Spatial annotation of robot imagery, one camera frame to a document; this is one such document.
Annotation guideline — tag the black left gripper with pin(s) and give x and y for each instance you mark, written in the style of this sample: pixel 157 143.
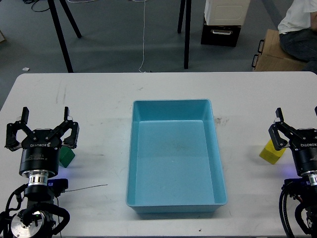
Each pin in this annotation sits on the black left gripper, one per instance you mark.
pixel 41 150

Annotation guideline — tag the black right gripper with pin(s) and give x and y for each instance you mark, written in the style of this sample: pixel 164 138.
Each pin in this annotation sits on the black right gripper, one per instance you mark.
pixel 303 143

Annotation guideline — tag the green wooden block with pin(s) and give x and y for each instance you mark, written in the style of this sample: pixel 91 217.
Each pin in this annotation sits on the green wooden block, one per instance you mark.
pixel 66 156

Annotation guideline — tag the yellow wooden block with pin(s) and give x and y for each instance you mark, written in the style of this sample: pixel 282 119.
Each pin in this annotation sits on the yellow wooden block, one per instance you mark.
pixel 270 154

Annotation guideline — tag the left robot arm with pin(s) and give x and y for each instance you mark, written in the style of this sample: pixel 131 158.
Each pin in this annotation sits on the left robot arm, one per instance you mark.
pixel 30 211

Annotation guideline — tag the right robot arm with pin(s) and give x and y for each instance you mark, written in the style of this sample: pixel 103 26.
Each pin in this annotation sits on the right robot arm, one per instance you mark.
pixel 303 189

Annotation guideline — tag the black storage box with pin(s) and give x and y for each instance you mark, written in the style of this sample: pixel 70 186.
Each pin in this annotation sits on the black storage box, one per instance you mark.
pixel 220 35

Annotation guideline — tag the blue plastic box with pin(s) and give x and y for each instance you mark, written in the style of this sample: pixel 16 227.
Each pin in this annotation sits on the blue plastic box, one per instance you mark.
pixel 174 159

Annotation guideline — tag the seated person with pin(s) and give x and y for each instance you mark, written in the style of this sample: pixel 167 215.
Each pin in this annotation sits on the seated person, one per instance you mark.
pixel 298 32

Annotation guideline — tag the black left table legs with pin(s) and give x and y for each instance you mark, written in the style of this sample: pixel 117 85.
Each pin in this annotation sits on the black left table legs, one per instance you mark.
pixel 59 31

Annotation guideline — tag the black table legs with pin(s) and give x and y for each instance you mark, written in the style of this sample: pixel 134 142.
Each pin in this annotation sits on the black table legs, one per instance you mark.
pixel 185 15
pixel 59 31

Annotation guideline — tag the white appliance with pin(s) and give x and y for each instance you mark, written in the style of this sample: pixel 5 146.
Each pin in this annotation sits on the white appliance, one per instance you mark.
pixel 226 12

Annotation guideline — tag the black right table legs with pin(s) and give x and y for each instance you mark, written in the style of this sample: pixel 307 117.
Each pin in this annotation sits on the black right table legs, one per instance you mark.
pixel 185 15

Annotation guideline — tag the cardboard box with handles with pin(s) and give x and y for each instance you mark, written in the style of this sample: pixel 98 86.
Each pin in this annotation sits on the cardboard box with handles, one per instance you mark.
pixel 271 57

